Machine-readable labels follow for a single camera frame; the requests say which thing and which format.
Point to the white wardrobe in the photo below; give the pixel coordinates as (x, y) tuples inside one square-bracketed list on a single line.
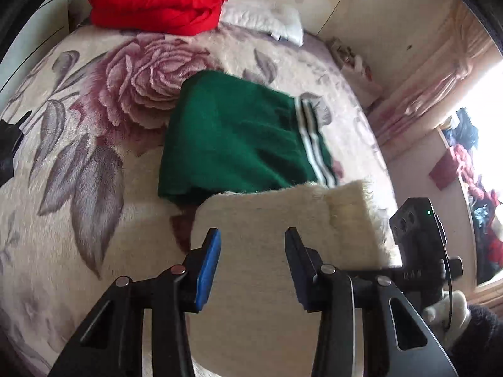
[(35, 47)]

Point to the floral plush blanket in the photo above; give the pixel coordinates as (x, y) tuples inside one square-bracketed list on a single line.
[(78, 125)]

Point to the green sweater with striped trim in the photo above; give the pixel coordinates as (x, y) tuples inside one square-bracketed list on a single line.
[(235, 141)]

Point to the black bag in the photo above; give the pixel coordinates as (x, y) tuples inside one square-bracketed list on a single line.
[(8, 145)]

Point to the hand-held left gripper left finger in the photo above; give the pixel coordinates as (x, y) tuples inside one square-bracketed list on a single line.
[(206, 271)]

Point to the pile of colourful clothes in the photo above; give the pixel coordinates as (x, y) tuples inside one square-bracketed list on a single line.
[(483, 196)]

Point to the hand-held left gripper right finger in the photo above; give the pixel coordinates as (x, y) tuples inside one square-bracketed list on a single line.
[(300, 271)]

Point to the pink curtain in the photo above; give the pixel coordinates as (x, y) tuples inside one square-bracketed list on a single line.
[(432, 86)]

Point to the red quilt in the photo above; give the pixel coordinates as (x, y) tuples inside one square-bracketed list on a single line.
[(157, 0)]

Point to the person's right hand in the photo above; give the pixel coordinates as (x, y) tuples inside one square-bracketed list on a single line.
[(460, 310)]

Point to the white pillow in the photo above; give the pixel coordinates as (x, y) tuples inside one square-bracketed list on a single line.
[(267, 19)]

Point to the cream fluffy garment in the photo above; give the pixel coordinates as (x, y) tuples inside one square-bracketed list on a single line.
[(255, 220)]

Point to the pale bedside cabinet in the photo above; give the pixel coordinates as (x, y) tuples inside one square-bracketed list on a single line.
[(361, 82)]

